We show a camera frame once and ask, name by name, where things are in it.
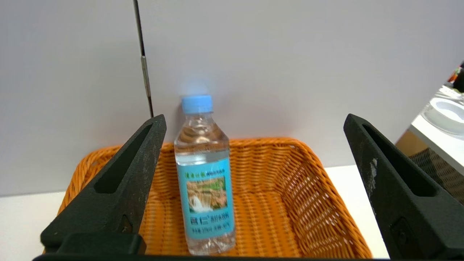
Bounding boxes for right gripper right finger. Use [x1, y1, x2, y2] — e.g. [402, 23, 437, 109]
[343, 113, 464, 260]

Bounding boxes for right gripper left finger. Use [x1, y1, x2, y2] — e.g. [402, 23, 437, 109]
[40, 114, 167, 254]

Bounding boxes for clear water bottle blue label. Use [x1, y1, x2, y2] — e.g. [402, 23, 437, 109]
[174, 95, 237, 255]

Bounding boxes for orange wicker basket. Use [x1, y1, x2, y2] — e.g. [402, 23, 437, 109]
[43, 137, 374, 258]

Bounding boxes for dark woven chair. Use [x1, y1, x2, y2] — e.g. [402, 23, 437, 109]
[410, 147, 464, 205]

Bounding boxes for brown wooden panel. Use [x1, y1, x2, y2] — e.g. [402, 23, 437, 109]
[395, 130, 423, 156]

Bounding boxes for white side table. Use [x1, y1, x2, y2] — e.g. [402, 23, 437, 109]
[410, 85, 464, 176]

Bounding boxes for white shallow bowl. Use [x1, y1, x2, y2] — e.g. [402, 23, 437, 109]
[422, 97, 464, 136]

